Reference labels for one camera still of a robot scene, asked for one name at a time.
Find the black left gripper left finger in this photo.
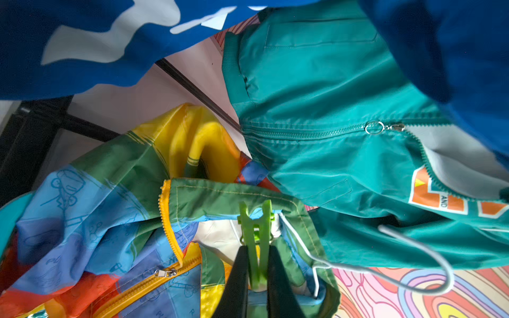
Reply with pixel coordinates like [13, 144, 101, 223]
[212, 246, 249, 318]

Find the blue white red jacket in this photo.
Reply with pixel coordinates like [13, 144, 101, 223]
[1, 1, 508, 156]

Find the teal green jacket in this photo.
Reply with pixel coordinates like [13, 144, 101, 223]
[222, 1, 508, 270]

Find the rainbow patchwork jacket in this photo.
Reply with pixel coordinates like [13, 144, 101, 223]
[1, 104, 341, 317]

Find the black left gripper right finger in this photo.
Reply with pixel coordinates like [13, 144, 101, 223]
[267, 246, 305, 318]

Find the black clothes rack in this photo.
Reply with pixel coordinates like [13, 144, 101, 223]
[0, 58, 243, 207]

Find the white wire hanger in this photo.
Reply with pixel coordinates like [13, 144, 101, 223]
[278, 212, 455, 299]

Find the green clothespin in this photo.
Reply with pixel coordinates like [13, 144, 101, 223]
[237, 200, 274, 292]

